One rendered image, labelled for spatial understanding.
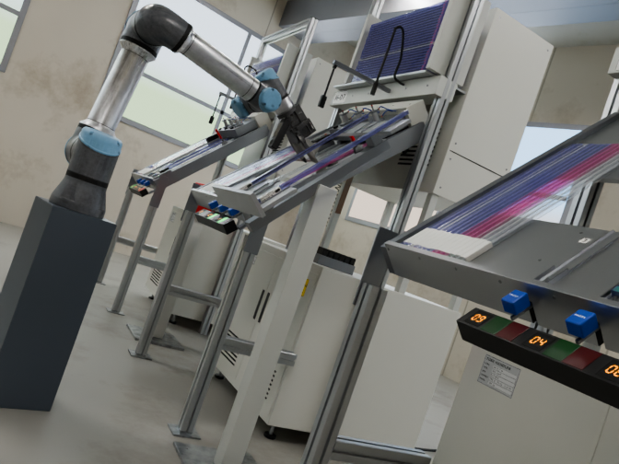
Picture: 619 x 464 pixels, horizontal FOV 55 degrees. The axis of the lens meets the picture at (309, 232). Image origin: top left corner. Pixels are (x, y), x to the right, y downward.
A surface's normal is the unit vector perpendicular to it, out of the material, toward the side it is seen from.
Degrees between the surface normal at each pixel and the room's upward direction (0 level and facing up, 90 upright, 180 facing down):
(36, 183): 90
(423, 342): 90
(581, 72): 90
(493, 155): 90
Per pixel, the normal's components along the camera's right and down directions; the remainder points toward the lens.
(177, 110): 0.61, 0.20
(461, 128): 0.44, 0.14
